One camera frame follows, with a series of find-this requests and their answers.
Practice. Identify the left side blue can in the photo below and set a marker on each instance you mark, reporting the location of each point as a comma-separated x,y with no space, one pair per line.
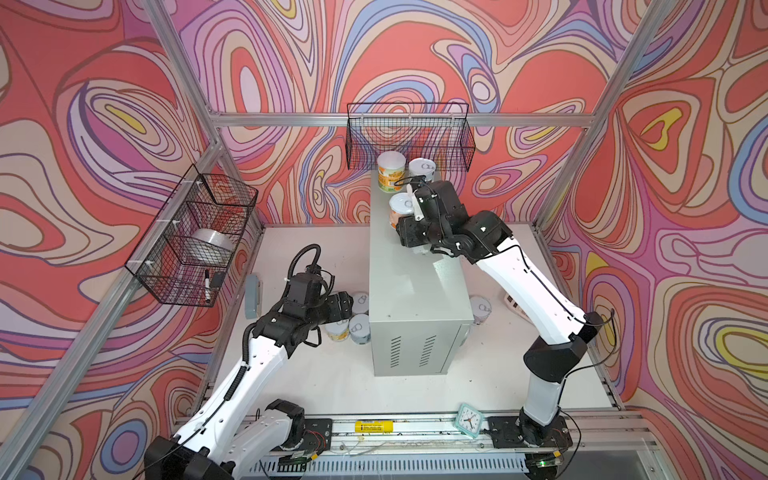
359,329

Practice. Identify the silver tape roll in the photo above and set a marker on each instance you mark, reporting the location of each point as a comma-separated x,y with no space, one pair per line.
214,238

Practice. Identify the black wire basket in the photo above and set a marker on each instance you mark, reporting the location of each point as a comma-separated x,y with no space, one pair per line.
438,131
168,262

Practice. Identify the grey metal cabinet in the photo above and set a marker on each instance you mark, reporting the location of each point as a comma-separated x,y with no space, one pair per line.
419,306

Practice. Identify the yellow label on rail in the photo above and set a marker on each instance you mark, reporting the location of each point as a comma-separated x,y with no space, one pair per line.
374,426

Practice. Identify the white brown label can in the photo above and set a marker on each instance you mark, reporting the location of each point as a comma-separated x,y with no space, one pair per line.
422,167

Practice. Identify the green label can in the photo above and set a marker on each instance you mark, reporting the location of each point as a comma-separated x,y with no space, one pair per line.
481,309

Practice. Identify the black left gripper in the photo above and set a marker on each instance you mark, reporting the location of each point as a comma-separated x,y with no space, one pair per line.
345,306

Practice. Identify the pink label can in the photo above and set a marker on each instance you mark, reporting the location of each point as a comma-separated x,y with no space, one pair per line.
400,205

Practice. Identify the pink calculator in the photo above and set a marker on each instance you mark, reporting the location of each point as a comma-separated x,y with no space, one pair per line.
514,306

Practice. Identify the orange fruit can plastic lid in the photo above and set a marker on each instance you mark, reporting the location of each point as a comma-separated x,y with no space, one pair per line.
390,169

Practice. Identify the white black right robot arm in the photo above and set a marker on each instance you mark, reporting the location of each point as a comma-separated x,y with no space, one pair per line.
564,329

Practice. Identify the white vented cable duct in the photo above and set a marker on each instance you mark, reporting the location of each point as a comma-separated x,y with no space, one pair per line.
392,466

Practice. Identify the left side can two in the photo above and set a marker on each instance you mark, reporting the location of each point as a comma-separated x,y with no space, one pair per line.
360,303

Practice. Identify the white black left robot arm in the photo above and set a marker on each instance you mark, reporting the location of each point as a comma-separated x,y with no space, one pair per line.
214,444

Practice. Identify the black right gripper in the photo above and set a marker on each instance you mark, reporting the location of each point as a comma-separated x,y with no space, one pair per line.
406,228

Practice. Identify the black wire basket rear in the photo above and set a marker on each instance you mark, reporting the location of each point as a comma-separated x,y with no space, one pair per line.
438,131

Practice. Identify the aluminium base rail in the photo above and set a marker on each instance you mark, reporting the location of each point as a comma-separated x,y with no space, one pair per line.
435,433

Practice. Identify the teal alarm clock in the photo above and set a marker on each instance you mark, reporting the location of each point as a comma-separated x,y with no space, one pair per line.
469,420

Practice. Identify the black wire basket left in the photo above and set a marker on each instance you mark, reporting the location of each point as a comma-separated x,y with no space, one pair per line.
168,262

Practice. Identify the green circuit board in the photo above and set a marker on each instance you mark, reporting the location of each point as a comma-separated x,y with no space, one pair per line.
293,464

